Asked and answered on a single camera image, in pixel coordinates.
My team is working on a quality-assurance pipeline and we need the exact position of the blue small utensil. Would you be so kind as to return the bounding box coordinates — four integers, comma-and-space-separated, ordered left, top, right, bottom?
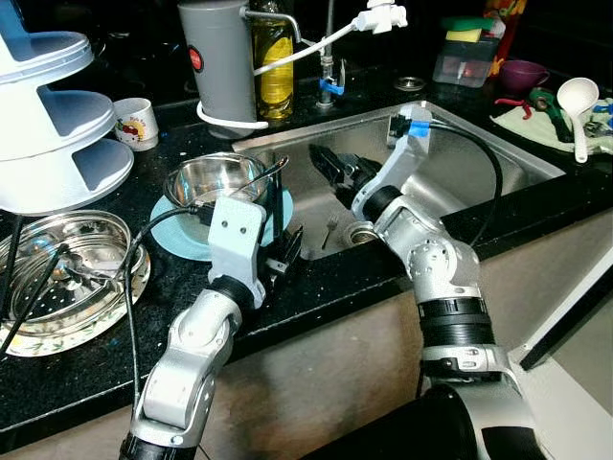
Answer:
591, 99, 613, 127

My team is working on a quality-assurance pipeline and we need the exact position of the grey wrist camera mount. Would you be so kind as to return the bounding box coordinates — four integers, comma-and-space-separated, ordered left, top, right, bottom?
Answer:
206, 195, 271, 310
378, 103, 434, 207

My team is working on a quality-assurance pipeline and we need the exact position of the stainless steel sink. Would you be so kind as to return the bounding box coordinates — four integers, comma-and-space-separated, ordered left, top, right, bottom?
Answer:
233, 99, 568, 262

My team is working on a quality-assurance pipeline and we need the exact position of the light blue plate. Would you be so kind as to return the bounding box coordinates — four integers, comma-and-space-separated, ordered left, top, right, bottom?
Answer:
150, 182, 296, 262

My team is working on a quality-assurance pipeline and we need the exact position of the red food packet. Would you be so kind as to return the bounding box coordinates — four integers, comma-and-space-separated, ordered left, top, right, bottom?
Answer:
484, 0, 523, 60

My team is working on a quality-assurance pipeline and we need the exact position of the clear plastic container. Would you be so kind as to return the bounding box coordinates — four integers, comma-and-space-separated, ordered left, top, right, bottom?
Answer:
433, 29, 505, 89

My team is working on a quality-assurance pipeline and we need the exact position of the perforated steel steamer tray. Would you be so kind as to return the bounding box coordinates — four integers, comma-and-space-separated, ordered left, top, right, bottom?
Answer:
0, 209, 152, 358

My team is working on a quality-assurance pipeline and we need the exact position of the steel faucet with blue handle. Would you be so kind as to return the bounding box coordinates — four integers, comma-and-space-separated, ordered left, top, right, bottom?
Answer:
319, 0, 348, 99

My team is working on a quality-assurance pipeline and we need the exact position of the pale green dish cloth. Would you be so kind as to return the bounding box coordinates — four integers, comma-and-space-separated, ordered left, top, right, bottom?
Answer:
490, 96, 613, 156

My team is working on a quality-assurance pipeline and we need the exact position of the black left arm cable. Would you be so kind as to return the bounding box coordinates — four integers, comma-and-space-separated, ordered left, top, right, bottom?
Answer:
123, 196, 216, 403

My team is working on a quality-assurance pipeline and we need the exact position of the purple bowl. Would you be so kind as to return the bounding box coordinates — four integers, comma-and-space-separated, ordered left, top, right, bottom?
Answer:
498, 59, 551, 95

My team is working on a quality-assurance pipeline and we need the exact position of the white printed mug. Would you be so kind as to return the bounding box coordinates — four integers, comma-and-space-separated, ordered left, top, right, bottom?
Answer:
113, 96, 160, 152

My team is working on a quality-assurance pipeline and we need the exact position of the white plastic ladle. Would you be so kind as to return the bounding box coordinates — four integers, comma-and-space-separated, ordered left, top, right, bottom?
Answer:
556, 77, 602, 164

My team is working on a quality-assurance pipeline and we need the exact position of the white tap hose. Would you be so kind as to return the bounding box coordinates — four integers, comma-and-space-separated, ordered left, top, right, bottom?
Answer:
252, 3, 409, 78

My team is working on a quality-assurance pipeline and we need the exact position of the shiny steel bowl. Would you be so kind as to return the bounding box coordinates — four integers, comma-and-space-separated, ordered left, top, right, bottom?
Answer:
165, 153, 275, 210

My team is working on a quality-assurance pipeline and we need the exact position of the grey water filter canister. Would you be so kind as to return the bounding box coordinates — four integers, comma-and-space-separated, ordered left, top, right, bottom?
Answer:
177, 0, 271, 131

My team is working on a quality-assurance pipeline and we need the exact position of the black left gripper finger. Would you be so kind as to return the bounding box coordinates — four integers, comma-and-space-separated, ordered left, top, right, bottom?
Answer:
271, 158, 288, 241

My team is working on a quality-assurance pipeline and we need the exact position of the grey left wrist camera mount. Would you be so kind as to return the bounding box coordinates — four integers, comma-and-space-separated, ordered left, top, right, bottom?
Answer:
206, 195, 271, 310

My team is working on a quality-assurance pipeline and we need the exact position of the steel fork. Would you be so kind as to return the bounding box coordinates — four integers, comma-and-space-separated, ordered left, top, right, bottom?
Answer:
322, 215, 339, 252

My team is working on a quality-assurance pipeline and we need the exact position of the yellow oil bottle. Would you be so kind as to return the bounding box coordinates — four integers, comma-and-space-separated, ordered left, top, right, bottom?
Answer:
251, 0, 296, 122

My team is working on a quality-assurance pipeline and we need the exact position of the white tiered plastic rack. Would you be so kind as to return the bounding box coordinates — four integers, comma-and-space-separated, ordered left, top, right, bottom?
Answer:
0, 0, 135, 217

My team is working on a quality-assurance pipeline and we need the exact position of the green and black tool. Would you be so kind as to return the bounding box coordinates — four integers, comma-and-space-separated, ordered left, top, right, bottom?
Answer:
531, 86, 578, 145

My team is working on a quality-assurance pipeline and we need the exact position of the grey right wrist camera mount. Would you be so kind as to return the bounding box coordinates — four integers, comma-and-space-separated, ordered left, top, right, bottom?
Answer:
378, 103, 434, 207

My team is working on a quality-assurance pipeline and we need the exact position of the yellow green sponge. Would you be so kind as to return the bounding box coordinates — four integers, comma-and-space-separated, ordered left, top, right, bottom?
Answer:
442, 14, 495, 44

